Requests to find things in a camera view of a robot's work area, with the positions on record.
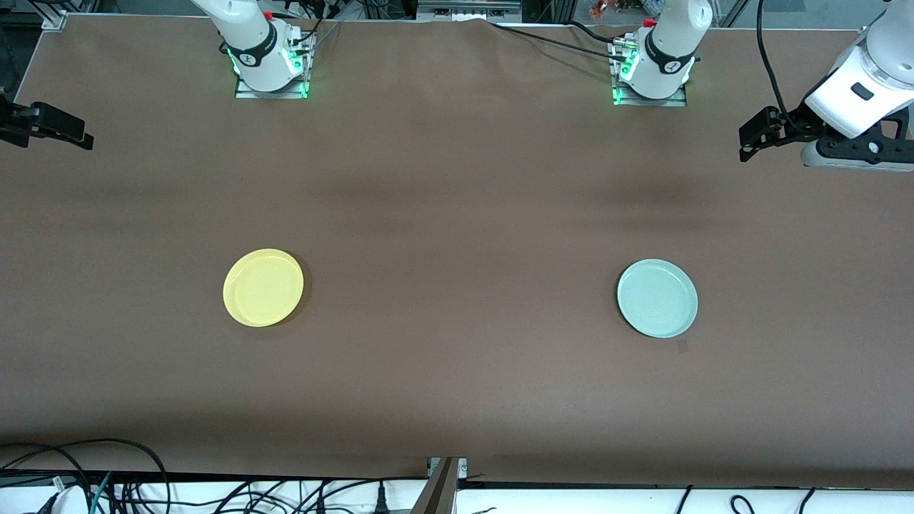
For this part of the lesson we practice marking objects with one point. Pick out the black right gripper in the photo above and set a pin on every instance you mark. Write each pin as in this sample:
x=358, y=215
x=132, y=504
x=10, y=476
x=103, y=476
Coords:
x=16, y=121

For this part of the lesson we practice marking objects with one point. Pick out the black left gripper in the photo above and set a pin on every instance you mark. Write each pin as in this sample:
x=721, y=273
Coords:
x=797, y=126

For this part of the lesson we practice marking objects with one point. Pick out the pale green plastic plate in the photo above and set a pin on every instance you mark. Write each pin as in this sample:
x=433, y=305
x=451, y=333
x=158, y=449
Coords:
x=657, y=298

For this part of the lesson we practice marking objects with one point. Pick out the yellow plastic plate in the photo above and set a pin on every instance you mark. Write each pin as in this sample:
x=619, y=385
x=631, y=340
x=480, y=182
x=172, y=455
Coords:
x=263, y=288

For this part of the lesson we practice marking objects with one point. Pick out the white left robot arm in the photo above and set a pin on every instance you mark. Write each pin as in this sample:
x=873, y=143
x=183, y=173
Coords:
x=671, y=43

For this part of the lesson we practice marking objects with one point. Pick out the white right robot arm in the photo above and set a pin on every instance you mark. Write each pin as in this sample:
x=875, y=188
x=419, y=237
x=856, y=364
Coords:
x=246, y=36

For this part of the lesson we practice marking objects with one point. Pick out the grey metal rack unit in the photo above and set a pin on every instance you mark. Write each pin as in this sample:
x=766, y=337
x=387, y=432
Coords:
x=468, y=8

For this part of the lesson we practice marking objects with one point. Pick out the brown table cover sheet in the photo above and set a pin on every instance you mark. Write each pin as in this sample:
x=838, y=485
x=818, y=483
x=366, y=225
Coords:
x=457, y=371

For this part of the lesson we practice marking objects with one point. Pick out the white lower shelf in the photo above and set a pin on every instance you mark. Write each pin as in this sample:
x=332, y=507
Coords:
x=571, y=503

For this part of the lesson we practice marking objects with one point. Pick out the black power plug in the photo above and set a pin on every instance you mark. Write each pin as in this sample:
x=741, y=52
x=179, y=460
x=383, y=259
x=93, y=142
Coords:
x=380, y=503

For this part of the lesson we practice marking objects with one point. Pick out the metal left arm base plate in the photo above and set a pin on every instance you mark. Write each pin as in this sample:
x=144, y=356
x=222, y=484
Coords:
x=653, y=101

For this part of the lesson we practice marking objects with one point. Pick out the aluminium frame profile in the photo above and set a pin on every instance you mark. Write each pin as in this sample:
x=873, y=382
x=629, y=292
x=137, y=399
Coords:
x=53, y=18

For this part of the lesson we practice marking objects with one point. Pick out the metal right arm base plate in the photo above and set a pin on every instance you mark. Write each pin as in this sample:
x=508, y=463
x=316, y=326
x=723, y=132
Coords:
x=271, y=93

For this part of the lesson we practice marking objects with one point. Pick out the grey metal frame bracket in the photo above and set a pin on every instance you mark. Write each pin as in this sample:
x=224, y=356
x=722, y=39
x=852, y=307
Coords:
x=441, y=492

